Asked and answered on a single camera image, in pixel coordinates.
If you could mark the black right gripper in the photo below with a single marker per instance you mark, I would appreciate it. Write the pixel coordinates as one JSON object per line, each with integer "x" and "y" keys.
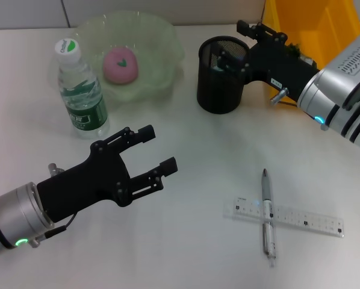
{"x": 276, "y": 66}

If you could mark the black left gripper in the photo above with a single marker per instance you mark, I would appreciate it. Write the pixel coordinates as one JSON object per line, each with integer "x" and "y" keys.
{"x": 86, "y": 186}

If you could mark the clear green-label water bottle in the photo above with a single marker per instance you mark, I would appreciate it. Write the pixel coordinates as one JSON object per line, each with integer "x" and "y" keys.
{"x": 83, "y": 117}

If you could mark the pink toy peach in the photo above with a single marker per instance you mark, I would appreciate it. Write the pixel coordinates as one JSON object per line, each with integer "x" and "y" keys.
{"x": 119, "y": 75}

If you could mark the black mesh pen holder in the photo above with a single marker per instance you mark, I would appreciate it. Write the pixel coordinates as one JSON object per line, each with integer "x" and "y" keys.
{"x": 219, "y": 96}

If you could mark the translucent green fruit bowl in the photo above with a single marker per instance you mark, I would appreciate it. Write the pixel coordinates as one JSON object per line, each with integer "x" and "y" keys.
{"x": 156, "y": 39}

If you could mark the grey white pen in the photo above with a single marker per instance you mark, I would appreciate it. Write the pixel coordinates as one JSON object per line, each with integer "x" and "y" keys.
{"x": 268, "y": 209}

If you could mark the clear plastic ruler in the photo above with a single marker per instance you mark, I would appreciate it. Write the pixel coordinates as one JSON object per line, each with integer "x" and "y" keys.
{"x": 306, "y": 221}

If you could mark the yellow plastic bin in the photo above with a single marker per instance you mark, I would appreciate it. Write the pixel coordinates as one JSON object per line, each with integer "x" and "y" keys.
{"x": 312, "y": 24}

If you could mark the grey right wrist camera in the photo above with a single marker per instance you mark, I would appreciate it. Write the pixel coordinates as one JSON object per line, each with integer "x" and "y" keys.
{"x": 351, "y": 66}

